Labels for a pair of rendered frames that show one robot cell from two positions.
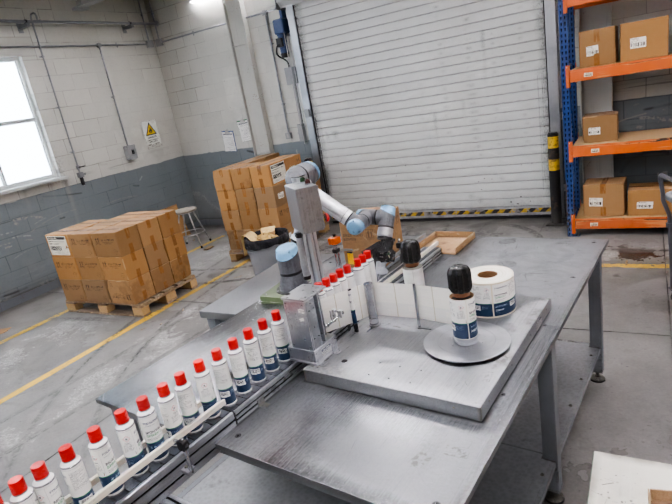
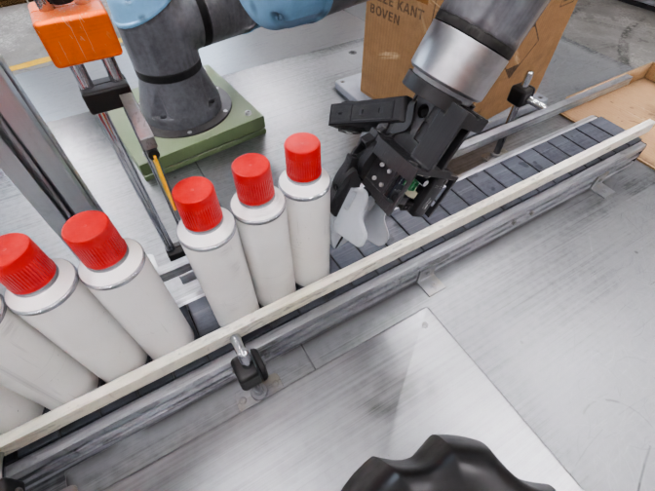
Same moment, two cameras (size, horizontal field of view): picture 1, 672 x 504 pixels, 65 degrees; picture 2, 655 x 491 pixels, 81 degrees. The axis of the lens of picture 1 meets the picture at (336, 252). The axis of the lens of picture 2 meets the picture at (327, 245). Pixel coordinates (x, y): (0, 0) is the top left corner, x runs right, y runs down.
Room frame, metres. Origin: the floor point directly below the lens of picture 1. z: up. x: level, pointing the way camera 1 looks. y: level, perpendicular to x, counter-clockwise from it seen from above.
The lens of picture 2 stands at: (2.08, -0.27, 1.29)
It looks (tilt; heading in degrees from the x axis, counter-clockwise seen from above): 51 degrees down; 22
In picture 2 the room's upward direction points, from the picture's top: straight up
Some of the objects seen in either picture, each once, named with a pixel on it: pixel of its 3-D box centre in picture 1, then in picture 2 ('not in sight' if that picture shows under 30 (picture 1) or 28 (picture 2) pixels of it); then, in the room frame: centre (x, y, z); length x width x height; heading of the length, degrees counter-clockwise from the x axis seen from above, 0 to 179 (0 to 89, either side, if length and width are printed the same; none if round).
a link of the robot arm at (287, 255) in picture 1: (288, 257); (156, 17); (2.62, 0.25, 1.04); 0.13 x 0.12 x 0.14; 151
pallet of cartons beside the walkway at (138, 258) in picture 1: (122, 261); not in sight; (5.56, 2.30, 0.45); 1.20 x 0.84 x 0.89; 60
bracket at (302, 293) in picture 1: (303, 292); not in sight; (1.81, 0.14, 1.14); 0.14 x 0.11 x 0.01; 142
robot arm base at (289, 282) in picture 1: (292, 278); (174, 85); (2.62, 0.25, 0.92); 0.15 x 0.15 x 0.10
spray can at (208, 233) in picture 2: (360, 279); (220, 264); (2.25, -0.09, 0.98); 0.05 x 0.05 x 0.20
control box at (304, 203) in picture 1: (304, 206); not in sight; (2.17, 0.09, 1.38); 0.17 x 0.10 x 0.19; 17
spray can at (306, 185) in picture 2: (370, 271); (306, 219); (2.34, -0.14, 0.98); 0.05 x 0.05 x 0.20
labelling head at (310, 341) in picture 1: (308, 324); not in sight; (1.81, 0.15, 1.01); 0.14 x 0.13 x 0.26; 142
